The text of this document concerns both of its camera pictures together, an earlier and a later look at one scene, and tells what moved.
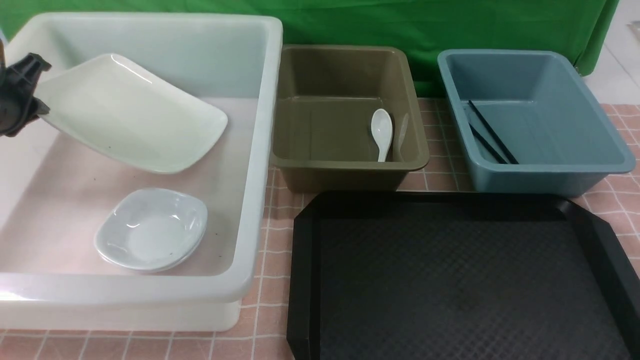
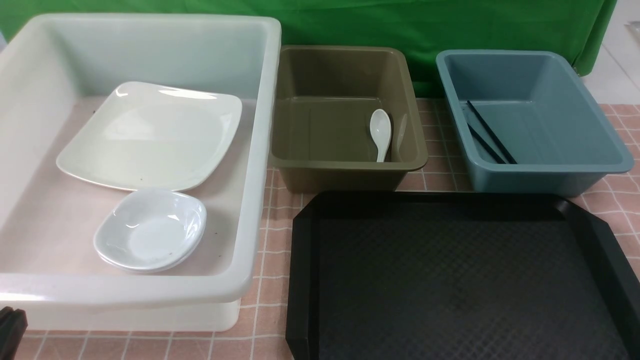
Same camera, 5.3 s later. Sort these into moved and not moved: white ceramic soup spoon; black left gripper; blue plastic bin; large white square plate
Moved: black left gripper; large white square plate
Not moved: white ceramic soup spoon; blue plastic bin
